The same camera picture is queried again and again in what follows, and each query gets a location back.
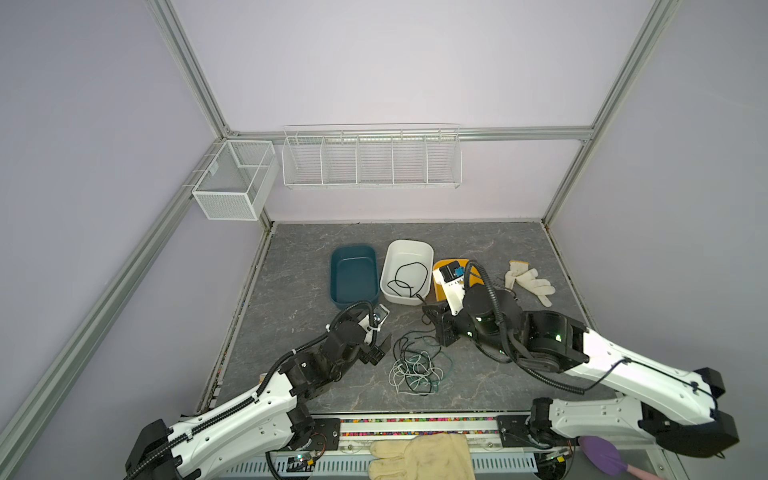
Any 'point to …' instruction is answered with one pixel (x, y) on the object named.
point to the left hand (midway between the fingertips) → (373, 325)
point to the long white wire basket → (372, 156)
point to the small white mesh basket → (238, 182)
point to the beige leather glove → (422, 457)
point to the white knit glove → (519, 271)
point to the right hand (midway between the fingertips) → (423, 312)
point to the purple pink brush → (606, 456)
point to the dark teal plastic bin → (354, 275)
